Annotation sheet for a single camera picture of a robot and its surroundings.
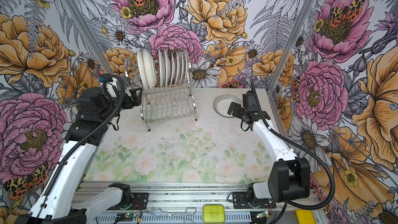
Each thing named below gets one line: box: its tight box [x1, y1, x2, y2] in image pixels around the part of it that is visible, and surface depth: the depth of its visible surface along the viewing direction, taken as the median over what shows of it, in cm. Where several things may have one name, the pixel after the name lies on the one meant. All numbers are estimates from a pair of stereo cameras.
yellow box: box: [295, 208, 317, 224], surface depth 71 cm
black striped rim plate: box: [213, 94, 243, 118], surface depth 116 cm
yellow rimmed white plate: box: [142, 49, 157, 90], surface depth 75 cm
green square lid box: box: [202, 204, 226, 224], surface depth 72 cm
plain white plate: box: [137, 49, 151, 92], surface depth 74 cm
